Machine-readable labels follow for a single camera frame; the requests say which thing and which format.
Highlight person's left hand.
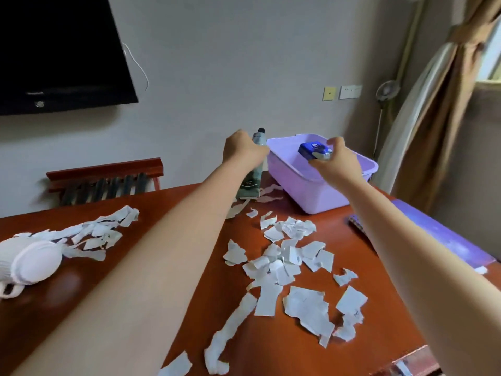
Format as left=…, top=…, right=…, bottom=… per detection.
left=222, top=128, right=271, bottom=173

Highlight person's right hand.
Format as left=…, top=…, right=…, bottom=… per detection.
left=308, top=136, right=365, bottom=189

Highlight dark green tube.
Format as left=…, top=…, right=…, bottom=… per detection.
left=235, top=127, right=267, bottom=200

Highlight blue tissue pack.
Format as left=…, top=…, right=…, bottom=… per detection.
left=297, top=140, right=333, bottom=161

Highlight purple plastic basket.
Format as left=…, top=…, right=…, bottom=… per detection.
left=266, top=133, right=379, bottom=215

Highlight purple spiral notebook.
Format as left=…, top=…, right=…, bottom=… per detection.
left=348, top=198, right=497, bottom=271

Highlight white paper scraps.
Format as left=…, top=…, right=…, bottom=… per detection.
left=14, top=183, right=488, bottom=376

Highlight person's left forearm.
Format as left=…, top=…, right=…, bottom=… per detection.
left=11, top=160, right=251, bottom=376

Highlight person's right forearm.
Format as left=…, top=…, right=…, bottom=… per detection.
left=344, top=178, right=501, bottom=376

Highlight brown wooden desk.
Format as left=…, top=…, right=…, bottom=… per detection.
left=0, top=170, right=501, bottom=376

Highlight white sheer curtain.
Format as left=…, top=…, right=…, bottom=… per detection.
left=381, top=42, right=457, bottom=194

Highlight standing floor fan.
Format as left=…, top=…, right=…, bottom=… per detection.
left=372, top=80, right=401, bottom=161

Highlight brown curtain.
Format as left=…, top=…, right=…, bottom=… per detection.
left=391, top=0, right=501, bottom=216

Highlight white television cable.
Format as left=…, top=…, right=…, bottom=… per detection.
left=122, top=42, right=150, bottom=92

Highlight yellowish wall pipe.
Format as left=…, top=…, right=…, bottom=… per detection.
left=393, top=0, right=425, bottom=95

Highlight window frame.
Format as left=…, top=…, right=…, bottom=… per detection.
left=475, top=19, right=501, bottom=83

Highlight black wall television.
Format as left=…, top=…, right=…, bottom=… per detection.
left=0, top=0, right=139, bottom=116

